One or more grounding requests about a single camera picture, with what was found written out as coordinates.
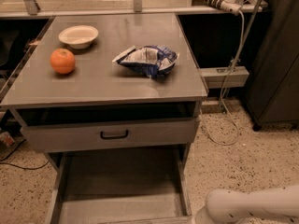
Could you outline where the orange fruit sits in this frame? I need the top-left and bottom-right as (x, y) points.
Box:
(50, 49), (76, 75)

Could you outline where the grey top drawer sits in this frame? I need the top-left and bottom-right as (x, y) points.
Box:
(21, 118), (199, 153)

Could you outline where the grey drawer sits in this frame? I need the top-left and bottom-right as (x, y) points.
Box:
(21, 118), (199, 153)
(45, 146), (192, 224)

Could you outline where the black floor cable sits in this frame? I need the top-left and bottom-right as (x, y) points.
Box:
(0, 138), (50, 171)

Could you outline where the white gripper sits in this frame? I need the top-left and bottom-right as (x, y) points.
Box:
(190, 207), (215, 224)

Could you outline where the grey drawer cabinet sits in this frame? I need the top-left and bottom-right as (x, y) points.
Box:
(0, 12), (209, 173)

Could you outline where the grey back shelf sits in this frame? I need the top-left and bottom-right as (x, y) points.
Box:
(0, 0), (269, 19)

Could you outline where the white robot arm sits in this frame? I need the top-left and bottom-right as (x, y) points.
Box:
(187, 185), (299, 224)

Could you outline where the grey metal rail beam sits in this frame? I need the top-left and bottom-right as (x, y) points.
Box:
(200, 66), (249, 89)

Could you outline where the white power strip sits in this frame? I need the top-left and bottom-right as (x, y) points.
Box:
(200, 0), (241, 16)

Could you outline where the white power cable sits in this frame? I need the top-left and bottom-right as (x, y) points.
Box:
(199, 9), (246, 147)

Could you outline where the white bowl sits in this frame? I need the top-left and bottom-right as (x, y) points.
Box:
(58, 25), (98, 49)

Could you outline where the blue white chip bag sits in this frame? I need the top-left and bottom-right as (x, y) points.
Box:
(112, 45), (179, 78)

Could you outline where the dark grey cabinet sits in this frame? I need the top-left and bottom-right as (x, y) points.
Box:
(242, 0), (299, 131)

